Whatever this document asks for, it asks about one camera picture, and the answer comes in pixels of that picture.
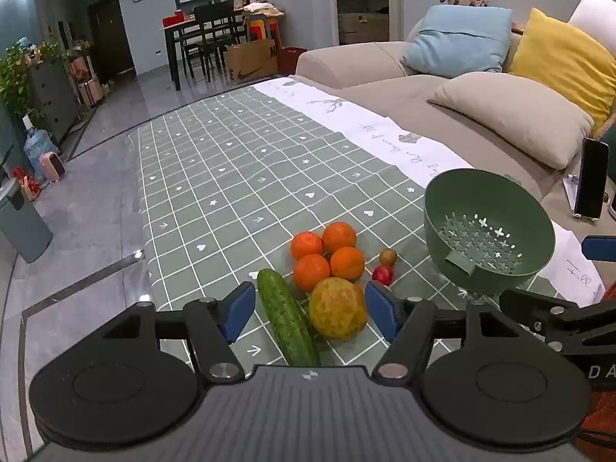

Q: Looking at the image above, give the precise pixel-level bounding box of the black dining table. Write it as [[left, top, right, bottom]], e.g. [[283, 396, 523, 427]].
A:
[[159, 10, 285, 91]]

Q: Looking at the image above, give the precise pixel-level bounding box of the yellow round pear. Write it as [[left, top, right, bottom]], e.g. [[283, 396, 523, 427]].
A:
[[308, 278, 369, 341]]

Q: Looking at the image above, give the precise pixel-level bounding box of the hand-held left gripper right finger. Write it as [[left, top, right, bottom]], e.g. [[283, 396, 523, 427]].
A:
[[364, 280, 526, 381]]

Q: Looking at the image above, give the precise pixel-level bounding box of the red floor box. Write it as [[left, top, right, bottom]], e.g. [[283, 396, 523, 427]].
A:
[[278, 47, 308, 76]]

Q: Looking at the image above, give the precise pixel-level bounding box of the green checked tablecloth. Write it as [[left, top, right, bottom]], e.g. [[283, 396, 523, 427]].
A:
[[126, 76, 607, 371]]

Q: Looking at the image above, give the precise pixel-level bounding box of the black smartphone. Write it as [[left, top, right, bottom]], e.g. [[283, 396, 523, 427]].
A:
[[574, 137, 610, 217]]

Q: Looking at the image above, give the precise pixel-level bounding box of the white cushion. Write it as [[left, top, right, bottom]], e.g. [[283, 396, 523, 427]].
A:
[[568, 0, 616, 54]]

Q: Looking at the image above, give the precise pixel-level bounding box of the orange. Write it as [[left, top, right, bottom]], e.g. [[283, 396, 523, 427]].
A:
[[291, 232, 324, 261], [330, 246, 366, 283], [293, 253, 332, 293], [322, 222, 358, 254]]

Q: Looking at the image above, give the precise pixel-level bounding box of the green potted plant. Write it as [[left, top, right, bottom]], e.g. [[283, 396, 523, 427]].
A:
[[0, 38, 63, 121]]

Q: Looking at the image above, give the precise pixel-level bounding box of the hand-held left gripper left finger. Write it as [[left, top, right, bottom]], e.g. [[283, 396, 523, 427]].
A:
[[99, 280, 257, 382]]

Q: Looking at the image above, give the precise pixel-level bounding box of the dark green cushion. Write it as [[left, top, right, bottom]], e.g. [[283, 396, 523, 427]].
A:
[[597, 125, 616, 188]]

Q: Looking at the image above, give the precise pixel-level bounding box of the beige cloth bundle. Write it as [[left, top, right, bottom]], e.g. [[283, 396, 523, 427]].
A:
[[242, 2, 286, 17]]

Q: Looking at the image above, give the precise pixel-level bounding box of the grey drawer cabinet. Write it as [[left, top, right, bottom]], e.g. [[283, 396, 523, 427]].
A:
[[26, 55, 80, 145]]

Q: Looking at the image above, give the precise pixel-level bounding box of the beige sofa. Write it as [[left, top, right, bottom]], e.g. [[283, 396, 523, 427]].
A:
[[295, 24, 616, 232]]

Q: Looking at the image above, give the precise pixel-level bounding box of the beige cushion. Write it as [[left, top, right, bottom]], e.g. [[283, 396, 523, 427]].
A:
[[427, 73, 595, 170]]

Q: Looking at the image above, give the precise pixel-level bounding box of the grey-green trash bin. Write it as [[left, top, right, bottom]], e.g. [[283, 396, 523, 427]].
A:
[[0, 178, 54, 264]]

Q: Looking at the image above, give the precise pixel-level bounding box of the blue water jug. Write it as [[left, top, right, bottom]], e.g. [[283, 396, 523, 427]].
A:
[[22, 115, 61, 179]]

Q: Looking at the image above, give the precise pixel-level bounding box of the light blue cushion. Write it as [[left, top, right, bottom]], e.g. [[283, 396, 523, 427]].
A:
[[400, 5, 513, 80]]

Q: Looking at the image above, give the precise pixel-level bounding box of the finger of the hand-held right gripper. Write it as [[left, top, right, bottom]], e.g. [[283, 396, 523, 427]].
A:
[[499, 290, 616, 353], [581, 236, 616, 259]]

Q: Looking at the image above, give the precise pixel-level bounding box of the black dining chair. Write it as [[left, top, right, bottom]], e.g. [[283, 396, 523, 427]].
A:
[[192, 1, 241, 82], [180, 33, 217, 78]]

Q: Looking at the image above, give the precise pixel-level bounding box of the yellow cushion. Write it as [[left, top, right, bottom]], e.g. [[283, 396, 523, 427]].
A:
[[507, 8, 616, 131]]

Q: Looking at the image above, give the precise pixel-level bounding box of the green cucumber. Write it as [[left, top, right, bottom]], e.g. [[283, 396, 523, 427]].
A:
[[256, 268, 322, 367]]

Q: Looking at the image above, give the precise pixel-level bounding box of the pink space heater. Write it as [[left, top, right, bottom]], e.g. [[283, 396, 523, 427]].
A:
[[39, 151, 67, 182]]

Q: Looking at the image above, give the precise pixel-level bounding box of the white phone stand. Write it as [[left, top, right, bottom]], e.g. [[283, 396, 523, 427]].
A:
[[563, 174, 602, 222]]

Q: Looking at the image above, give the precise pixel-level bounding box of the stack of colourful stools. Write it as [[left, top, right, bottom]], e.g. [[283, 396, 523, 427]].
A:
[[245, 16, 281, 42]]

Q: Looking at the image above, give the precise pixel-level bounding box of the green colander bowl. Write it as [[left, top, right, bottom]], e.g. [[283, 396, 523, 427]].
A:
[[423, 168, 556, 300]]

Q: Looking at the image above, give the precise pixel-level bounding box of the cardboard box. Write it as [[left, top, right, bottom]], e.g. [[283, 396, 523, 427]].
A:
[[226, 38, 280, 85]]

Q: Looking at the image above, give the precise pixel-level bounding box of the pink suitcase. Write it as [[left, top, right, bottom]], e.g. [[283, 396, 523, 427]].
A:
[[77, 77, 103, 109]]

